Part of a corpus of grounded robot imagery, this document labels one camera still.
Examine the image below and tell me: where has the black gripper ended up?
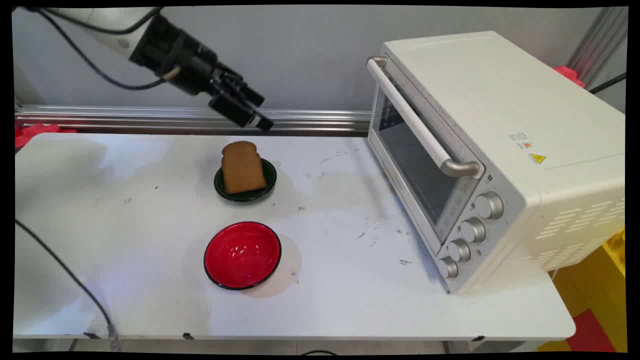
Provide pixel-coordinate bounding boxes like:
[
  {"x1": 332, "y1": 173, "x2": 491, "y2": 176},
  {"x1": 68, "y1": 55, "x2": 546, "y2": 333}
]
[{"x1": 128, "y1": 14, "x2": 275, "y2": 133}]

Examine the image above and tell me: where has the glass oven door with handle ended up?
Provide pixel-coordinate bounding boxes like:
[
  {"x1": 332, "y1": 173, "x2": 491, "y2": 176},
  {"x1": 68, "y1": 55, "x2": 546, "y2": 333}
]
[{"x1": 366, "y1": 55, "x2": 487, "y2": 253}]

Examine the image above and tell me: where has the brown toast slice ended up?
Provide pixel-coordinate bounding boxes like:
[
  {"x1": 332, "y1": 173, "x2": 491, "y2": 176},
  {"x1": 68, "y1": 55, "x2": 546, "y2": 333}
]
[{"x1": 221, "y1": 141, "x2": 268, "y2": 195}]

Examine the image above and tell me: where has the dark green small plate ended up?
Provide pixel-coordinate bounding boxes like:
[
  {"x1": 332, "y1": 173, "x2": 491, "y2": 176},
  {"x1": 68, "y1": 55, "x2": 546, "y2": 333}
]
[{"x1": 213, "y1": 158, "x2": 278, "y2": 203}]

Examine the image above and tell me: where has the red bowl with black rim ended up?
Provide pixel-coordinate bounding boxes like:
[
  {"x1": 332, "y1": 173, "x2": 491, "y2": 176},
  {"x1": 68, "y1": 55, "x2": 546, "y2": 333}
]
[{"x1": 203, "y1": 221, "x2": 282, "y2": 291}]

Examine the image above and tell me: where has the large silver oven knob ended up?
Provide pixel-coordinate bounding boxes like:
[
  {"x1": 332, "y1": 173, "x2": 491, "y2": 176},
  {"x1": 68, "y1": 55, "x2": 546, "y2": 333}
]
[{"x1": 474, "y1": 191, "x2": 505, "y2": 220}]

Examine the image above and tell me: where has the white label sticker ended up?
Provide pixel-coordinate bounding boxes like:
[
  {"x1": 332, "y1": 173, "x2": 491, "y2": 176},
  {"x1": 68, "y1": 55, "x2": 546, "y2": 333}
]
[{"x1": 508, "y1": 132, "x2": 534, "y2": 150}]

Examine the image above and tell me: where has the white toaster oven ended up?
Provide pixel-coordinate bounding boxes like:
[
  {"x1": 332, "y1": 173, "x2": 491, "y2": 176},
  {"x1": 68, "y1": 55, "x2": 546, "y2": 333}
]
[{"x1": 367, "y1": 30, "x2": 626, "y2": 296}]

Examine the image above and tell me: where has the yellow foam floor mat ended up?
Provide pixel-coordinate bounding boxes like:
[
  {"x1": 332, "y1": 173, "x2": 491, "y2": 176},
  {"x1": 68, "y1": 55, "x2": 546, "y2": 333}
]
[{"x1": 537, "y1": 229, "x2": 627, "y2": 353}]

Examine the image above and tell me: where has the red foam floor mat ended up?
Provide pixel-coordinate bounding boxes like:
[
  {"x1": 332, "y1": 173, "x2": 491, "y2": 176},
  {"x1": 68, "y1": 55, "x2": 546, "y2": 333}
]
[{"x1": 566, "y1": 308, "x2": 619, "y2": 353}]

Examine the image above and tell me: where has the aluminium extrusion rail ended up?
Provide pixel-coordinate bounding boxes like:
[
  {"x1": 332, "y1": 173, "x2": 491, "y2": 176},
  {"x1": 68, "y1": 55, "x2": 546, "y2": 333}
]
[{"x1": 15, "y1": 104, "x2": 373, "y2": 137}]

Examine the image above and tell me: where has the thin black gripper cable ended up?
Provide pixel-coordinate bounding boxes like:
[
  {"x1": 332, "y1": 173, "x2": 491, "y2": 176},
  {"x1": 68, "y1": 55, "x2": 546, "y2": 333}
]
[{"x1": 35, "y1": 8, "x2": 181, "y2": 92}]

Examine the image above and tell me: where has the red plastic bracket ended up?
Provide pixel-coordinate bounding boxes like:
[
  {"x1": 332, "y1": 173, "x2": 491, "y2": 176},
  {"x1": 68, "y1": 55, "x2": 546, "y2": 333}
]
[
  {"x1": 15, "y1": 123, "x2": 79, "y2": 149},
  {"x1": 552, "y1": 65, "x2": 586, "y2": 89}
]

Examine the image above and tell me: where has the black cable with metal connector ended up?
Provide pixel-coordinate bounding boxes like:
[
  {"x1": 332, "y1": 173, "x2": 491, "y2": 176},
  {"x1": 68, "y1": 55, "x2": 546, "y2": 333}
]
[{"x1": 15, "y1": 219, "x2": 122, "y2": 353}]

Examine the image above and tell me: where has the aluminium frame post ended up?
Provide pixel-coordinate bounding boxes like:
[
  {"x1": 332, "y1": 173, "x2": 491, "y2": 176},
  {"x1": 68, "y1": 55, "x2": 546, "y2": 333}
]
[{"x1": 567, "y1": 7, "x2": 629, "y2": 90}]

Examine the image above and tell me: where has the black cable behind oven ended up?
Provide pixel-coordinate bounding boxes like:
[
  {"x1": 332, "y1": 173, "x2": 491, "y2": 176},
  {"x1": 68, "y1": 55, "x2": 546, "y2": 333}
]
[{"x1": 588, "y1": 72, "x2": 627, "y2": 95}]

